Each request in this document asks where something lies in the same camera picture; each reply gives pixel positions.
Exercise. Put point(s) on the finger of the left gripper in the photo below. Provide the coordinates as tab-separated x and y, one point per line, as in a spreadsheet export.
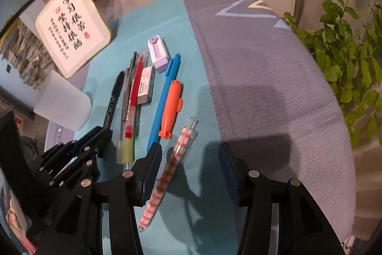
69	174
99	137

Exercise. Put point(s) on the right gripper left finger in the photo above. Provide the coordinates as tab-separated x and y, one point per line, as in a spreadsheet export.
123	193

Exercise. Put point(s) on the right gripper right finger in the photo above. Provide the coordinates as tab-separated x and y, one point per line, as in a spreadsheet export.
302	226

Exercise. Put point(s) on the translucent white pen cup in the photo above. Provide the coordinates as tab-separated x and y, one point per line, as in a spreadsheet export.
61	102

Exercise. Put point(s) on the red white checkered pen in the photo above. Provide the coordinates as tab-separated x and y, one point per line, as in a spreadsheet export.
180	151

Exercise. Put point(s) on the black marker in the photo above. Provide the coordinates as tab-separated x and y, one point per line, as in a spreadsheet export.
114	100

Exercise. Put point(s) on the blue pen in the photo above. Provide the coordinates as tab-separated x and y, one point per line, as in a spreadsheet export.
170	75

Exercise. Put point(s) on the green white pen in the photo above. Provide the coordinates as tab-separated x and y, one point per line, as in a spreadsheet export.
125	148

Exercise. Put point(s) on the red gel pen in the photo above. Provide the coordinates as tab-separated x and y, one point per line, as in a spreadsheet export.
131	112

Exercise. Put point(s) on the white eraser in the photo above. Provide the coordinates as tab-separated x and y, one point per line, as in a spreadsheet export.
145	89

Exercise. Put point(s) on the orange highlighter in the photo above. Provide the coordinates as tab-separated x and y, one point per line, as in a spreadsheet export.
172	106

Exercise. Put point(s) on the dark grey pen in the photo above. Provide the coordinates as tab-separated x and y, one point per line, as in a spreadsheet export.
127	84

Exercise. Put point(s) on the purple white correction tape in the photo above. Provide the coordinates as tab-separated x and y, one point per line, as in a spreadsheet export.
158	53

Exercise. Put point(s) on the white calligraphy sign plaque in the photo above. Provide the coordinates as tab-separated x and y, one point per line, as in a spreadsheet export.
73	32

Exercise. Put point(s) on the stack of books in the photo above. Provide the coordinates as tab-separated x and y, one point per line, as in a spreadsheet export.
27	54

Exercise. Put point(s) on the grey blue desk mat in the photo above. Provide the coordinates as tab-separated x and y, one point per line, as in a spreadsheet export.
248	80

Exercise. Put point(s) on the green potted plant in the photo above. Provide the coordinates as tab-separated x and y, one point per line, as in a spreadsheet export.
350	61

